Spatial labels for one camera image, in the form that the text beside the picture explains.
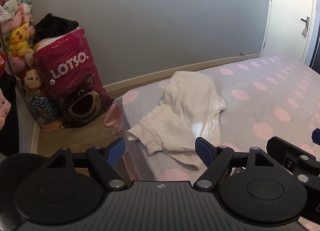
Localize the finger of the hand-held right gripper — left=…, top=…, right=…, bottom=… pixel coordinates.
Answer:
left=311, top=128, right=320, bottom=145
left=266, top=136, right=320, bottom=189

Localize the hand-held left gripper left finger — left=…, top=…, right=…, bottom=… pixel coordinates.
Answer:
left=47, top=137, right=128, bottom=191

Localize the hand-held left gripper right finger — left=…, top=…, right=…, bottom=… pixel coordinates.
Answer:
left=194, top=136, right=273, bottom=191

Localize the white shirt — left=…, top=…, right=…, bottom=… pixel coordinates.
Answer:
left=126, top=71, right=228, bottom=170

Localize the grey pink-dotted bed sheet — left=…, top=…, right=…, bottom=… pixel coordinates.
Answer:
left=104, top=54, right=320, bottom=231

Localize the wooden baseboard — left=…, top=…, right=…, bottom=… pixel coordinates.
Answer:
left=103, top=54, right=262, bottom=92

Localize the pink bear-print bag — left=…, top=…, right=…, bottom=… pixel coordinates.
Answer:
left=33, top=28, right=113, bottom=129

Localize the dark cloth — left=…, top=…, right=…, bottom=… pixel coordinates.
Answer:
left=0, top=72, right=20, bottom=155

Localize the pink heart-print cloth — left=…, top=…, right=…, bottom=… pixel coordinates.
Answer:
left=0, top=87, right=12, bottom=131

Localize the white door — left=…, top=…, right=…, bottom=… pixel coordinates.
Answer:
left=260, top=0, right=320, bottom=67

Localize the black garment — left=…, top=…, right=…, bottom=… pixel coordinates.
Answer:
left=33, top=13, right=79, bottom=44

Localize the red cloth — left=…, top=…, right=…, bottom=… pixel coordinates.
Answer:
left=0, top=50, right=7, bottom=74

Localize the pile of plush toys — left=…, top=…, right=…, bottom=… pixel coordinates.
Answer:
left=0, top=0, right=43, bottom=101

